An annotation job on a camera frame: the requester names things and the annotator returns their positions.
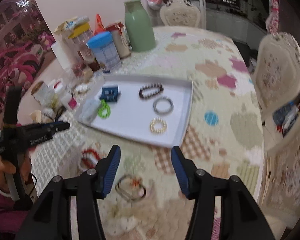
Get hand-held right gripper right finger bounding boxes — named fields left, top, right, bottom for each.
left=171, top=146, right=275, bottom=240

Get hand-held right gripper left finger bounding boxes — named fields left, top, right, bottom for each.
left=15, top=144, right=121, bottom=240

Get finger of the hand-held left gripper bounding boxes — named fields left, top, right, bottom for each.
left=39, top=121, right=71, bottom=133

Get black cord pendant necklace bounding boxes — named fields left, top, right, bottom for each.
left=115, top=174, right=147, bottom=202

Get red bead bracelet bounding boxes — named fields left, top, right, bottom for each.
left=80, top=148, right=102, bottom=168

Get clear plastic bag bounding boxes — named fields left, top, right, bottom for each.
left=79, top=97, right=102, bottom=123

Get green bead bracelet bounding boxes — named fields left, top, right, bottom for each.
left=98, top=99, right=112, bottom=119

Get white cardboard tray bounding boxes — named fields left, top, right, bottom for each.
left=77, top=74, right=193, bottom=148

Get gold bead bracelet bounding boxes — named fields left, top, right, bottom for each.
left=149, top=118, right=168, bottom=133

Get small blue box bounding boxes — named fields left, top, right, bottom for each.
left=99, top=85, right=120, bottom=102

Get grey bead bracelet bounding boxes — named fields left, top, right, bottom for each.
left=153, top=97, right=174, bottom=115

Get brown bead bracelet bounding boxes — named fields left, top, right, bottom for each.
left=139, top=83, right=164, bottom=100

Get person's left forearm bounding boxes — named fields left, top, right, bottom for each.
left=0, top=175, right=37, bottom=233

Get person's left hand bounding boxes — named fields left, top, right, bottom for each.
left=0, top=155, right=18, bottom=180

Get gold lid jar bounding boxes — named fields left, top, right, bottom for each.
left=30, top=81, right=55, bottom=105

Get crumpled white tissue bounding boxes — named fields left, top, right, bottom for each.
left=74, top=82, right=90, bottom=94

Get white bangle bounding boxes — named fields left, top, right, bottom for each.
left=0, top=177, right=12, bottom=197

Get red snack in clear bag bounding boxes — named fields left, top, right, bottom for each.
left=71, top=62, right=94, bottom=80

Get white paper towel roll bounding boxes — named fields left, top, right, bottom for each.
left=51, top=41, right=74, bottom=70

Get clear plastic jar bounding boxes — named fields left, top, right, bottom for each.
left=69, top=29, right=100, bottom=72

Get blue lid milk powder can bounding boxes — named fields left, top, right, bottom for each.
left=87, top=32, right=122, bottom=73

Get cream canister with red lid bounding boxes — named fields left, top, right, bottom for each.
left=110, top=22, right=131, bottom=58

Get orange snack packet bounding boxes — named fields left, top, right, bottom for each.
left=94, top=14, right=105, bottom=34

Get cream ornate chair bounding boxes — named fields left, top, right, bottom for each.
left=159, top=0, right=201, bottom=27
left=259, top=122, right=300, bottom=233
left=250, top=32, right=300, bottom=135

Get blue and white packet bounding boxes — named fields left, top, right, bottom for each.
left=272, top=102, right=300, bottom=131

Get green thermos jug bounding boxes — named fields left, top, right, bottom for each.
left=124, top=0, right=156, bottom=52

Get cream ornate chair back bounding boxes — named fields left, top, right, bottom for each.
left=159, top=0, right=201, bottom=27

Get pink hanging cloth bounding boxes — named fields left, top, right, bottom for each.
left=266, top=0, right=281, bottom=33

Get black handled scissors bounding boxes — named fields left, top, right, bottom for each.
left=42, top=105, right=66, bottom=124

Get black cable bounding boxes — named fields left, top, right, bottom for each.
left=27, top=174, right=38, bottom=196

